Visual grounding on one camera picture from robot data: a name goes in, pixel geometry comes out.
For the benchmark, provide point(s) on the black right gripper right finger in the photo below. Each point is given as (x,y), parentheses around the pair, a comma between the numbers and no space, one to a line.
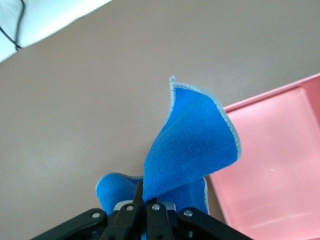
(157,222)

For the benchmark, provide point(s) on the pink plastic bin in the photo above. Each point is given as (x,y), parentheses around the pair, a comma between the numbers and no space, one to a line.
(270,162)

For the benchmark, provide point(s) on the blue microfibre cloth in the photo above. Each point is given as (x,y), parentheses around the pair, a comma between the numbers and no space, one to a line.
(192,140)

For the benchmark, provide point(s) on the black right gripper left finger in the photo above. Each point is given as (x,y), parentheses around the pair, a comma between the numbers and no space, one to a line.
(125,222)

